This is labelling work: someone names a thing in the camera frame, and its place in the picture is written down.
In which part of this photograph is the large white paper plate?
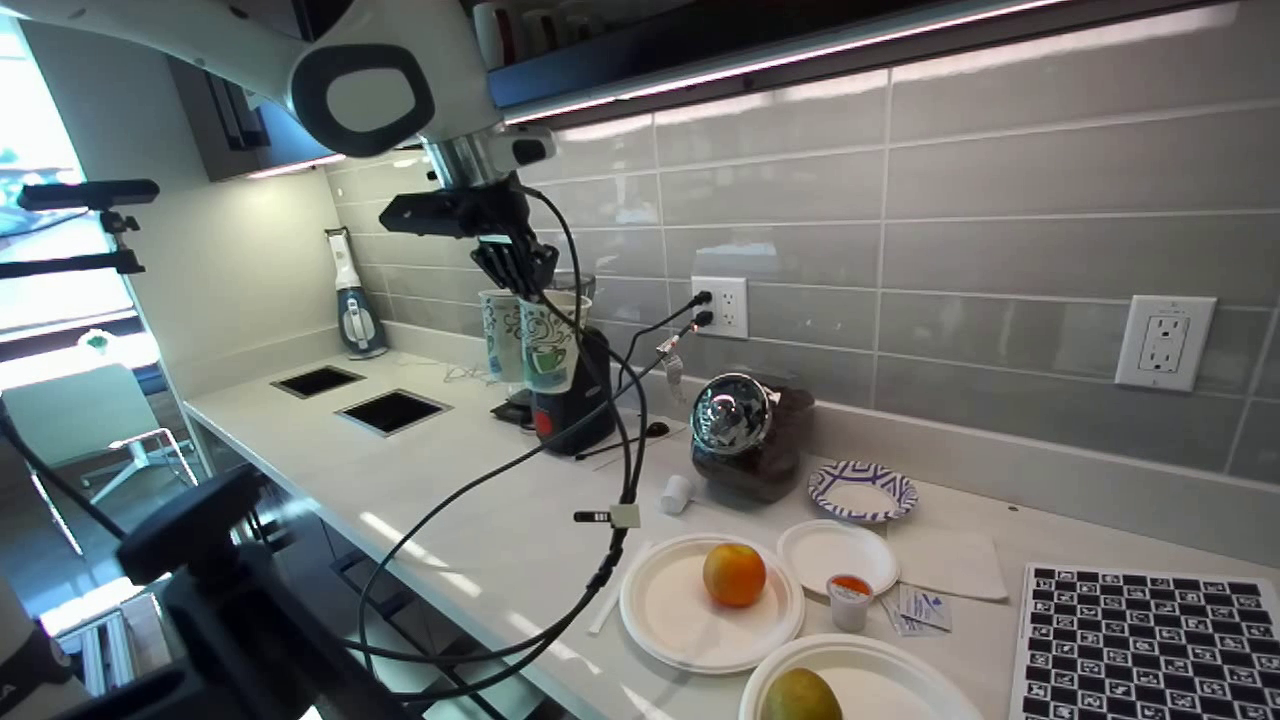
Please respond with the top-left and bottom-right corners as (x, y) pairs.
(612, 528), (810, 681)

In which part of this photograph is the white wall outlet with plug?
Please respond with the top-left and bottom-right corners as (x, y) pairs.
(687, 273), (753, 339)

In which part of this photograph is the orange fruit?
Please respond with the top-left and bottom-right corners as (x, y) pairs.
(699, 537), (774, 615)

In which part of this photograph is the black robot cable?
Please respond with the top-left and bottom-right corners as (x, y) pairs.
(347, 180), (721, 712)

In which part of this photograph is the white paper plate with fruit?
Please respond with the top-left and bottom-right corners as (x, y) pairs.
(735, 626), (986, 720)

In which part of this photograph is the small sauce cup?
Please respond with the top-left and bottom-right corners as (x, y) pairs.
(824, 569), (882, 635)

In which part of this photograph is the blue patterned paper plate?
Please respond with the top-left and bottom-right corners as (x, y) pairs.
(803, 454), (924, 528)

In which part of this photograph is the small white cap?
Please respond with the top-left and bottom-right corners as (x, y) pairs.
(662, 473), (699, 521)

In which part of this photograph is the black foreground camera mount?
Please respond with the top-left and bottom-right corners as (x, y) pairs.
(0, 459), (432, 720)

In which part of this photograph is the chrome round kettle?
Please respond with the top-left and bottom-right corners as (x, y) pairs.
(686, 366), (779, 464)

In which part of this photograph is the grey chair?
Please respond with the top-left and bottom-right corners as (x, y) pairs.
(0, 361), (209, 510)

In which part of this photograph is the yellow green fruit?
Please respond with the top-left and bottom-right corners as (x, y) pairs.
(762, 664), (847, 720)

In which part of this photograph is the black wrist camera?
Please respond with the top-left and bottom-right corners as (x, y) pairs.
(377, 174), (539, 244)

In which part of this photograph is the black white checkerboard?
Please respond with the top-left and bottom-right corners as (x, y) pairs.
(1015, 559), (1280, 720)

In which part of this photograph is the under-cabinet light strip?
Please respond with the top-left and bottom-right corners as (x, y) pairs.
(244, 0), (1246, 182)

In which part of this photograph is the black stereo camera on stand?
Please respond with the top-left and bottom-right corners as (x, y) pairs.
(0, 174), (164, 282)

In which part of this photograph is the small condiment packet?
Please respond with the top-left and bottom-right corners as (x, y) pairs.
(896, 586), (957, 635)

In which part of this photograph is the white paper napkin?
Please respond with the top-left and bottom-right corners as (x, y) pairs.
(894, 528), (1013, 602)

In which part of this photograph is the small white paper plate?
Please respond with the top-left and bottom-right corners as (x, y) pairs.
(774, 515), (904, 600)

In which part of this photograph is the printed paper coffee cup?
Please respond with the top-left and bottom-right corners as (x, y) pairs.
(481, 289), (528, 388)
(516, 297), (583, 400)

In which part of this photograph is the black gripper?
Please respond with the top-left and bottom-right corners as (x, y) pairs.
(468, 219), (568, 317)

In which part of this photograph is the black coffee machine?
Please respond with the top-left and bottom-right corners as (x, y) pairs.
(494, 324), (626, 459)

